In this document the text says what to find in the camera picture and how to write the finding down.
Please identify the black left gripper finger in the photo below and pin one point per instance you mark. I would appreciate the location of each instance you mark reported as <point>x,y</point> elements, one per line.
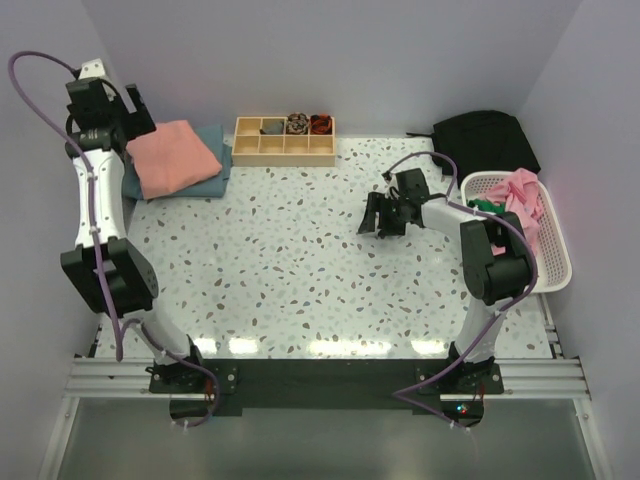
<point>140,108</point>
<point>138,124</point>

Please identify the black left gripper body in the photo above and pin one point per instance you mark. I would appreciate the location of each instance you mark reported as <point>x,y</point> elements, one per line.
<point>117,115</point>

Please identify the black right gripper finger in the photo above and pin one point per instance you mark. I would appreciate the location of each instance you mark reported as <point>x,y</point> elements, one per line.
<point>390,221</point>
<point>372,208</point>

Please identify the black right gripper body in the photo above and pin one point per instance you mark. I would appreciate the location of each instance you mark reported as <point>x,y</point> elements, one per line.
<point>402,203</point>

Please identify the salmon pink t shirt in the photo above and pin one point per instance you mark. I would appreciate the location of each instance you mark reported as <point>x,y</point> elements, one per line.
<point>172,157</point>

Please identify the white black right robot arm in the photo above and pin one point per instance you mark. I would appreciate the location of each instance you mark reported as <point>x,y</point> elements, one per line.
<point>499,267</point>

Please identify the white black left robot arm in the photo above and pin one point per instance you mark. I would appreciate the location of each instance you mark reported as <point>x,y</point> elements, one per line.
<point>108,271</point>

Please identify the green t shirt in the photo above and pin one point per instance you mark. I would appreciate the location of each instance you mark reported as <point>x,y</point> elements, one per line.
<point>486,206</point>

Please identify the orange black rolled sock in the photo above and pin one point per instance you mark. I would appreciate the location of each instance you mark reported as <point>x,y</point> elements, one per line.
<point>321,124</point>

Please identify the folded teal t shirt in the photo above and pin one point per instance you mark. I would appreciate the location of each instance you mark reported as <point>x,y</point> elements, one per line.
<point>210,170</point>

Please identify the black folded garment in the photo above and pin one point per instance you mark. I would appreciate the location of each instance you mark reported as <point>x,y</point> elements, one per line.
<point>483,140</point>

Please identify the brown patterned rolled sock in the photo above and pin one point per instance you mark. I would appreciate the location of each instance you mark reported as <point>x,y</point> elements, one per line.
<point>297,124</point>

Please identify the wooden compartment tray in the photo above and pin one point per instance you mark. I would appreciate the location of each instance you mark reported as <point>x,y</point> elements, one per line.
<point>251,149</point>

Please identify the light pink t shirt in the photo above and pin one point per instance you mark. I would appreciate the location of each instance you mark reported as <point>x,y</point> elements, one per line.
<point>519,192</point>

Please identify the grey rolled sock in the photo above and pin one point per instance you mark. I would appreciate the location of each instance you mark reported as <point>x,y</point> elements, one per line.
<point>272,126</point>

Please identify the white plastic laundry basket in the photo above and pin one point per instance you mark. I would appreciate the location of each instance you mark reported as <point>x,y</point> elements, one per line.
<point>554,265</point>

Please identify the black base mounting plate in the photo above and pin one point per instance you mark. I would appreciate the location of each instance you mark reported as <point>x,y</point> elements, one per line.
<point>229,387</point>

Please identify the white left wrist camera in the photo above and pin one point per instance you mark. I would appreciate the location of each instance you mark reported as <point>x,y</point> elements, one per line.
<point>93,69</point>

